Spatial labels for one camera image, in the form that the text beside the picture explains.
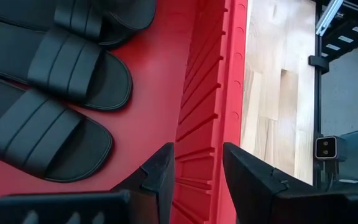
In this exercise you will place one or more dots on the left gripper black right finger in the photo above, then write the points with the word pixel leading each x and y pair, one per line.
pixel 253 193

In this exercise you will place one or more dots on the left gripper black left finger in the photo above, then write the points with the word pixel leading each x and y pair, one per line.
pixel 157 186

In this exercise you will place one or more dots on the black rubber slide sandal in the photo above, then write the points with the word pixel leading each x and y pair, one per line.
pixel 57 62
pixel 126 18
pixel 26 130

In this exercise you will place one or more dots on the red plastic bin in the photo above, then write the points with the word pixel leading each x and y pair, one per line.
pixel 154 93

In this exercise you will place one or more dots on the small silver faced camera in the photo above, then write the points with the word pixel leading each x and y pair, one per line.
pixel 325 147

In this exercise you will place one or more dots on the black aluminium table frame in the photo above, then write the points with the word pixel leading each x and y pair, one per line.
pixel 318 102

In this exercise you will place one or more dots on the black frame bracket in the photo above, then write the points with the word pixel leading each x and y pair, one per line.
pixel 319 63

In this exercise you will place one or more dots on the silver aluminium bracket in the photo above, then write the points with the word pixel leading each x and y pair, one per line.
pixel 329 17

